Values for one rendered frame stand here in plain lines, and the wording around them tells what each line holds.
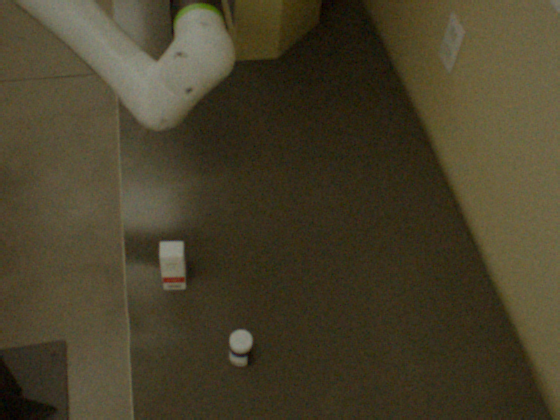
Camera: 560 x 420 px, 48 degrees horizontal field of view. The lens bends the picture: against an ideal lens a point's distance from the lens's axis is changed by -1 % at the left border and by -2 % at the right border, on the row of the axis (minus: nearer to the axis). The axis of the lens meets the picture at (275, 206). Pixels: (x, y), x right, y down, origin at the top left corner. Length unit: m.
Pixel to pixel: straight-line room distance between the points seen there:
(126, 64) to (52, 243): 1.43
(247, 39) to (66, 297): 1.18
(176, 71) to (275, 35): 0.57
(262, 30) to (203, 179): 0.44
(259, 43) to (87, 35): 0.59
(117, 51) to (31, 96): 1.95
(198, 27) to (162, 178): 0.40
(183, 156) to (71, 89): 1.72
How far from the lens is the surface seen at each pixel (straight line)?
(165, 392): 1.13
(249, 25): 1.61
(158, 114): 1.16
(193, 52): 1.09
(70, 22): 1.19
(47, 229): 2.56
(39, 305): 2.37
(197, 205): 1.33
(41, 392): 2.20
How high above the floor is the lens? 1.97
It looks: 51 degrees down
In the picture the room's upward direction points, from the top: 6 degrees clockwise
